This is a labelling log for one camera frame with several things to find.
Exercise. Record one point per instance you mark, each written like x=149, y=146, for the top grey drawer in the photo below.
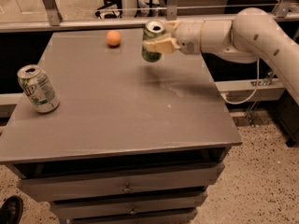
x=73, y=187

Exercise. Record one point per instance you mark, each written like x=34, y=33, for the metal railing frame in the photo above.
x=24, y=16

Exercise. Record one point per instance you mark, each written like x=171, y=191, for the black shoe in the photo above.
x=11, y=210

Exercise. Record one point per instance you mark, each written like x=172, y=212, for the middle grey drawer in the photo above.
x=130, y=204

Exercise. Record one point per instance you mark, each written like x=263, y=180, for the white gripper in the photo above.
x=189, y=36

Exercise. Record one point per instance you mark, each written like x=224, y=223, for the bottom grey drawer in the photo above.
x=159, y=217

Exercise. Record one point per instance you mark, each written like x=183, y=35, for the black office chair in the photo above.
x=111, y=9

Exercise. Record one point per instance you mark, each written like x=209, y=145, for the white 7up can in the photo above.
x=36, y=85

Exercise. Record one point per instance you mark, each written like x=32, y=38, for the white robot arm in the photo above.
x=250, y=36

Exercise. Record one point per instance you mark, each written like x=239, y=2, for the green soda can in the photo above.
x=151, y=31

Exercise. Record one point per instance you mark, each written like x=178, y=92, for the grey drawer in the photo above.
x=130, y=204
x=159, y=217
x=73, y=187

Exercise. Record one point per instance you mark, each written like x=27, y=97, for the grey drawer cabinet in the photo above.
x=117, y=112

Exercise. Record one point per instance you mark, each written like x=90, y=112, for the orange fruit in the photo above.
x=113, y=38

